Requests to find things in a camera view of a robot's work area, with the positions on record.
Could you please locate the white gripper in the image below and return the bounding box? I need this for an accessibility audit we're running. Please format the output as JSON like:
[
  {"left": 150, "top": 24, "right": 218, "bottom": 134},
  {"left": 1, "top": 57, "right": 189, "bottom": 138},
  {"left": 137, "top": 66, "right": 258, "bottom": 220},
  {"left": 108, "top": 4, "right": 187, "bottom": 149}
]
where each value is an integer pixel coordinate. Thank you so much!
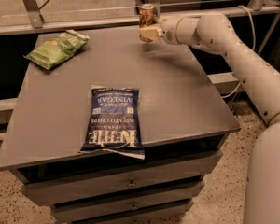
[{"left": 139, "top": 17, "right": 178, "bottom": 45}]

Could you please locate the orange soda can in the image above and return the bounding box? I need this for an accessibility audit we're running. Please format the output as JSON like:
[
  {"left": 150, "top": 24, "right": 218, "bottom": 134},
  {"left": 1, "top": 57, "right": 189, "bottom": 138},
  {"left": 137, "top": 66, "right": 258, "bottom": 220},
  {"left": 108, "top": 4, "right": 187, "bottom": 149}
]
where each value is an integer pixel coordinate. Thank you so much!
[{"left": 139, "top": 4, "right": 159, "bottom": 29}]

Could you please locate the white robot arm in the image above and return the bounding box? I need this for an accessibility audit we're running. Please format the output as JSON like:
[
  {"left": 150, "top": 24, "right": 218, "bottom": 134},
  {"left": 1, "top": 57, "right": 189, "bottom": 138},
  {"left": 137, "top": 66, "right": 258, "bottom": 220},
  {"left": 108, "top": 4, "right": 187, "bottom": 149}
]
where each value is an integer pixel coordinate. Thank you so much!
[{"left": 139, "top": 11, "right": 280, "bottom": 224}]

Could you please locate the grey drawer cabinet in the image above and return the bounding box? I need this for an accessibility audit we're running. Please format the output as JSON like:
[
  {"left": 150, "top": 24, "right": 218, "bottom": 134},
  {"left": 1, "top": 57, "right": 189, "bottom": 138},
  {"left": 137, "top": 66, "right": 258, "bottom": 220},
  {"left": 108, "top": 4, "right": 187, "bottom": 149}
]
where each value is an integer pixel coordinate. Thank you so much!
[{"left": 0, "top": 26, "right": 239, "bottom": 224}]

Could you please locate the green chip bag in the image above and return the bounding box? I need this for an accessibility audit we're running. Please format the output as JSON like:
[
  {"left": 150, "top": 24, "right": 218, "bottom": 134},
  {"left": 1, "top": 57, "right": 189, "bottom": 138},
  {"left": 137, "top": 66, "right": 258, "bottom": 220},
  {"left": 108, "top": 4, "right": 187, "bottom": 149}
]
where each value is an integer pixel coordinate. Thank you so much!
[{"left": 25, "top": 30, "right": 89, "bottom": 70}]

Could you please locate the blue Kettle chip bag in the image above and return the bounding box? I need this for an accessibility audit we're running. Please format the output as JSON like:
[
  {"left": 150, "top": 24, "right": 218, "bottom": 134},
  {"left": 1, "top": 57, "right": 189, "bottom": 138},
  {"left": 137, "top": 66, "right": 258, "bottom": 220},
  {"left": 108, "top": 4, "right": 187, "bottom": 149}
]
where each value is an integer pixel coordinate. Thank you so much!
[{"left": 80, "top": 86, "right": 145, "bottom": 160}]

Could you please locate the top grey drawer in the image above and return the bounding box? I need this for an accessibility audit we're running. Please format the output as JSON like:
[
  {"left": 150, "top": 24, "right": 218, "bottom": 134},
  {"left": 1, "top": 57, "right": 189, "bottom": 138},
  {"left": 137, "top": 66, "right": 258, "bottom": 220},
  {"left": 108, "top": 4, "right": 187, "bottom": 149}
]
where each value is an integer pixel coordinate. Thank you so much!
[{"left": 21, "top": 149, "right": 222, "bottom": 205}]

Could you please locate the grey drawer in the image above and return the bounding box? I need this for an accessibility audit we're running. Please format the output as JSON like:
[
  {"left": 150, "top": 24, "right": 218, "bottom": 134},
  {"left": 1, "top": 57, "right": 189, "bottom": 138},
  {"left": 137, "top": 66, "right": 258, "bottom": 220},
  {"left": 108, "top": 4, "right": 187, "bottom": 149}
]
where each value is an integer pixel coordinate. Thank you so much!
[
  {"left": 72, "top": 199, "right": 194, "bottom": 224},
  {"left": 21, "top": 149, "right": 222, "bottom": 205},
  {"left": 51, "top": 178, "right": 204, "bottom": 222}
]

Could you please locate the middle grey drawer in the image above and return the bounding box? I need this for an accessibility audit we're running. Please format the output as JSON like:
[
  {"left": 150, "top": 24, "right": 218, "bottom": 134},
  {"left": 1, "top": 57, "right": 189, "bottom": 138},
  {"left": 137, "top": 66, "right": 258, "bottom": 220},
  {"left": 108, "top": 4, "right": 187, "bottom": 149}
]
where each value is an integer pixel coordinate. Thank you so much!
[{"left": 51, "top": 178, "right": 204, "bottom": 222}]

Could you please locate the bottom grey drawer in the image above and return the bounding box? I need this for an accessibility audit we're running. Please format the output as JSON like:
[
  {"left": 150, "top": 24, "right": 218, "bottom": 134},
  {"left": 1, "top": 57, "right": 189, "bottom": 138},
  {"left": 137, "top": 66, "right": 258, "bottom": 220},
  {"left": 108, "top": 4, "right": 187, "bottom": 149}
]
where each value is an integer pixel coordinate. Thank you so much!
[{"left": 72, "top": 199, "right": 194, "bottom": 224}]

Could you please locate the white cable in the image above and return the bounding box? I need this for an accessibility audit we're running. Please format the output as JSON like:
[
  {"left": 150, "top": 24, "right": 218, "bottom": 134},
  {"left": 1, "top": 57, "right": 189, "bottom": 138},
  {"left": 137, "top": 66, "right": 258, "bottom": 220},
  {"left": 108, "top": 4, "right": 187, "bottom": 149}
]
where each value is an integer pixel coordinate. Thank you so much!
[{"left": 221, "top": 5, "right": 257, "bottom": 100}]

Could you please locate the grey metal railing frame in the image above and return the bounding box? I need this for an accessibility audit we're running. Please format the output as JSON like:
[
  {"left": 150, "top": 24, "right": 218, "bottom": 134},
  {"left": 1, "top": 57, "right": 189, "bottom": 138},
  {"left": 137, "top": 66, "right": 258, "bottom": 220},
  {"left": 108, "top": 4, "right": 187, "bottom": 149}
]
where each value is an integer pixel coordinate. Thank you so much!
[{"left": 0, "top": 0, "right": 280, "bottom": 37}]

